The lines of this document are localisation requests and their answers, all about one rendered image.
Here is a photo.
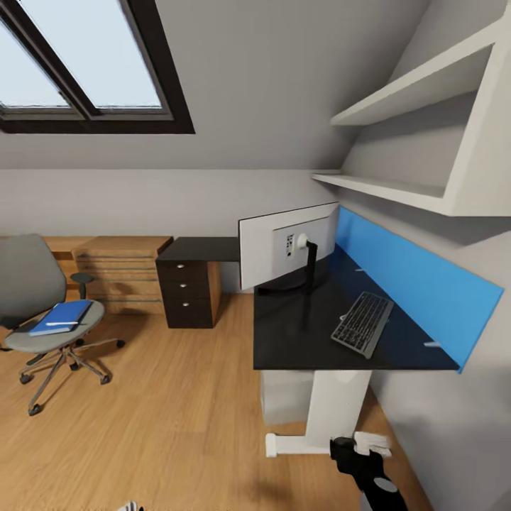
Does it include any folder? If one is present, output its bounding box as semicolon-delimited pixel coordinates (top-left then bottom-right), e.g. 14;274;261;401
29;300;91;337

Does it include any mouse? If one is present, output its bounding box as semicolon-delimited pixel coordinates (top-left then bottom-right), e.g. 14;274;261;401
334;436;357;448

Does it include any keyboard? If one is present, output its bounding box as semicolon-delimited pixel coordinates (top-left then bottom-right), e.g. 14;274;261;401
331;292;395;359

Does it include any swivel chair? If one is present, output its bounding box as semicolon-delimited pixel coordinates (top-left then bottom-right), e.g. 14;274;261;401
0;233;125;417

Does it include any monitor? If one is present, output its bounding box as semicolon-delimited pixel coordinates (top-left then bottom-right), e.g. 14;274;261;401
237;202;341;294

